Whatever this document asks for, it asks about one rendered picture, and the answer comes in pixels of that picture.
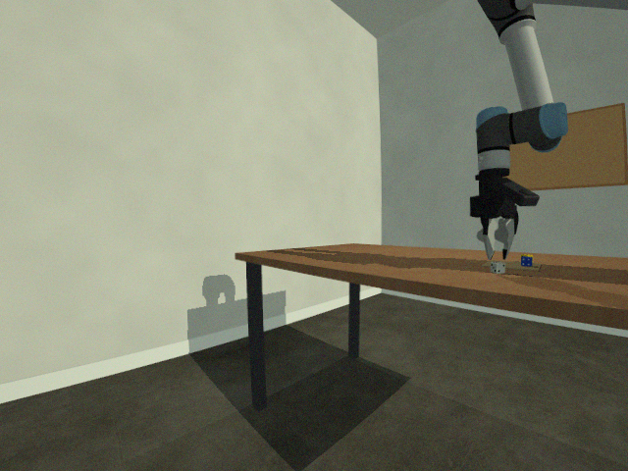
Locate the white die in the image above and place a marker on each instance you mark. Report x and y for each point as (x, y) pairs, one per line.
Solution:
(497, 267)

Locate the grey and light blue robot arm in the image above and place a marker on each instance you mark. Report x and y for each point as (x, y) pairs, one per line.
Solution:
(495, 128)

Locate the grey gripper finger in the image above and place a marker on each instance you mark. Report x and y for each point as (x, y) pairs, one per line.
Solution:
(487, 235)
(506, 231)

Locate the tan square mat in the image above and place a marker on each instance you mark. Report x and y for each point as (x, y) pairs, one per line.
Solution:
(515, 266)

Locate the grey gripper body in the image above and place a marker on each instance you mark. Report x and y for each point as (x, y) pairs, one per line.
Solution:
(499, 205)

